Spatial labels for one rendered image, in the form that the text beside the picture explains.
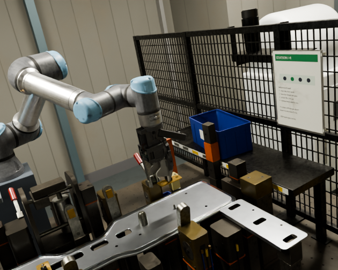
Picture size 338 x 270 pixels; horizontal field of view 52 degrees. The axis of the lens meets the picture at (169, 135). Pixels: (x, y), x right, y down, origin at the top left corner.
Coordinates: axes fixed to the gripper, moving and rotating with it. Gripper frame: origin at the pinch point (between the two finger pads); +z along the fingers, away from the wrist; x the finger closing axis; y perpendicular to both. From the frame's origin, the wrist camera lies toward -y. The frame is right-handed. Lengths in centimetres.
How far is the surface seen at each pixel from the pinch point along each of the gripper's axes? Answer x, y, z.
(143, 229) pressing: 2.5, 14.4, 13.0
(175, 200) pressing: -5.3, -3.1, 13.3
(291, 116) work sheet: 6, -54, -6
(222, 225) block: 17.2, -7.2, 15.3
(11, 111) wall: -270, 24, 11
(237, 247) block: 24.1, -7.1, 20.1
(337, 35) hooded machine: -77, -201, -10
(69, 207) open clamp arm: -13.9, 32.6, 3.0
